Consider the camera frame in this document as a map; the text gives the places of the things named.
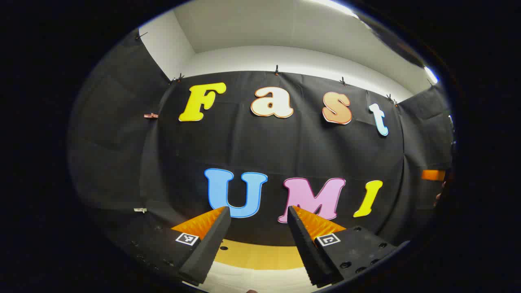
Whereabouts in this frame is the black backdrop cloth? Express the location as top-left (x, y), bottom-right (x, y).
top-left (67, 28), bottom-right (454, 255)

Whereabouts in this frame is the ceiling light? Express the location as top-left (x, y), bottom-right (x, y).
top-left (423, 66), bottom-right (440, 85)

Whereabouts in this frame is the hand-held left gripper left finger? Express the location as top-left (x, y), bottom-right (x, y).
top-left (118, 206), bottom-right (232, 286)

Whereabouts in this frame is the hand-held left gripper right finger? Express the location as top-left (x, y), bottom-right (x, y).
top-left (287, 206), bottom-right (398, 288)

